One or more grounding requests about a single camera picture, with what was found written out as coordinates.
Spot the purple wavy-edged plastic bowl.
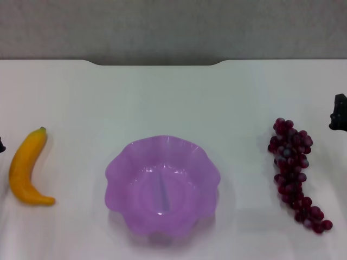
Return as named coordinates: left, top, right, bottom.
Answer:
left=104, top=135, right=221, bottom=239

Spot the dark red grape bunch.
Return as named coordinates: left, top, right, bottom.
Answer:
left=267, top=117, right=333, bottom=235

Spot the yellow plastic banana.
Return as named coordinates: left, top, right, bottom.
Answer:
left=9, top=126, right=56, bottom=206

